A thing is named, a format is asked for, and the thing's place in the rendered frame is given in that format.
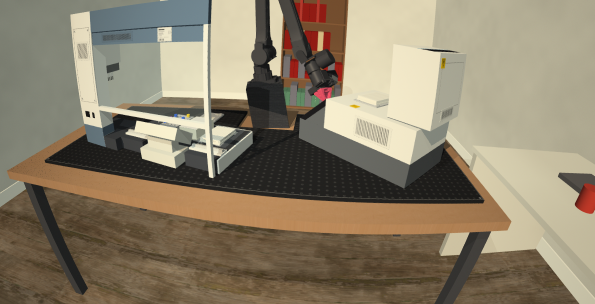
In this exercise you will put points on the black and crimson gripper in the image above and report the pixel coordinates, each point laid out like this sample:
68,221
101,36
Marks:
322,88

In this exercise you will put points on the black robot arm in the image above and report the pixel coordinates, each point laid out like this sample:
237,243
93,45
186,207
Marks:
264,51

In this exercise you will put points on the cream benchtop instrument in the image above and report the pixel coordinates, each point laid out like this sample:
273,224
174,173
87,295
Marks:
401,140

